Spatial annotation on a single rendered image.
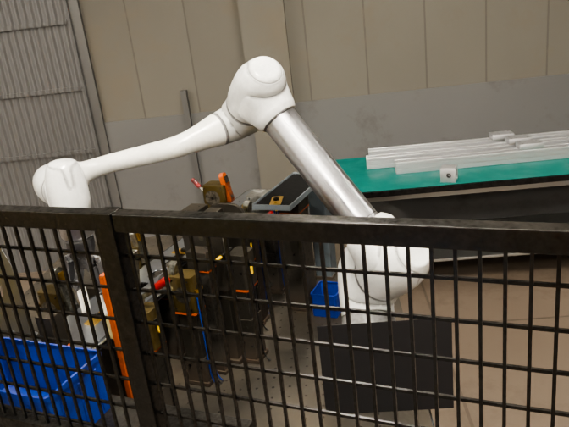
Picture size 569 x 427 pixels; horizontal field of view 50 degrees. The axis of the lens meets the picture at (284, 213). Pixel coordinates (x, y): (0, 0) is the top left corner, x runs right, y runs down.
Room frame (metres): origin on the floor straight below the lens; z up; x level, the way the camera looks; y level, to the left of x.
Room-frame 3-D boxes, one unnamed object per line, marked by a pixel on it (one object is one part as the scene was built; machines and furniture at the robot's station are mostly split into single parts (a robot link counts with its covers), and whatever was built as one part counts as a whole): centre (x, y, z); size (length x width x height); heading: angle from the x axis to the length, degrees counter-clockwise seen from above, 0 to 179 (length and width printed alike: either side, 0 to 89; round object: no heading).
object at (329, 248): (2.28, -0.14, 0.92); 0.08 x 0.08 x 0.44; 65
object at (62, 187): (1.56, 0.57, 1.39); 0.13 x 0.11 x 0.16; 32
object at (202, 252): (1.68, 0.26, 0.91); 0.07 x 0.05 x 0.42; 65
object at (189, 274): (1.62, 0.30, 0.88); 0.11 x 0.07 x 0.37; 65
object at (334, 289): (1.98, -0.12, 0.75); 0.11 x 0.10 x 0.09; 155
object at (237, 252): (1.72, 0.14, 0.89); 0.09 x 0.08 x 0.38; 65
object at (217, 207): (1.80, 0.22, 0.95); 0.18 x 0.13 x 0.49; 155
